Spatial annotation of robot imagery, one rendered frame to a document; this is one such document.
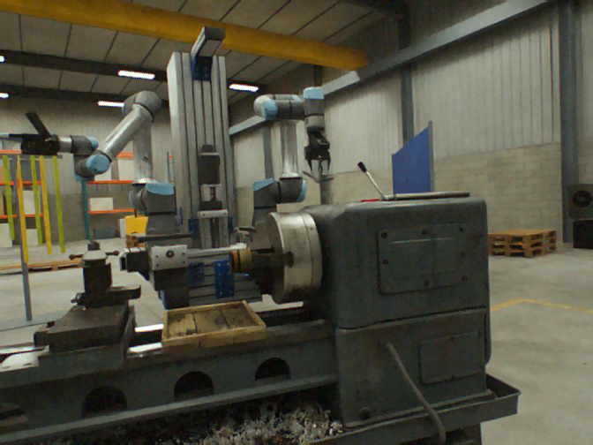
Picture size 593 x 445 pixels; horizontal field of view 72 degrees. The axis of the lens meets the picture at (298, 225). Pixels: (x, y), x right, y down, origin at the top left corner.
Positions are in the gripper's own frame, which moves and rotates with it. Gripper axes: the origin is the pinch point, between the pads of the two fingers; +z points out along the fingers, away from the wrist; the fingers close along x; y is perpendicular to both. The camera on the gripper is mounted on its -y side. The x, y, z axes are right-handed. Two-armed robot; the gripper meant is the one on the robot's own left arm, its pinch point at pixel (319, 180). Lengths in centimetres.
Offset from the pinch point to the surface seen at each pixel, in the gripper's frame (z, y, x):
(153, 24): -480, 994, 63
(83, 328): 38, -31, 80
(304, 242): 20.9, -26.4, 16.2
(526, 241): 102, 461, -583
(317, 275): 31.9, -26.8, 12.8
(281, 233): 17.7, -24.5, 23.3
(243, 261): 26.6, -16.0, 34.4
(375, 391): 70, -32, -3
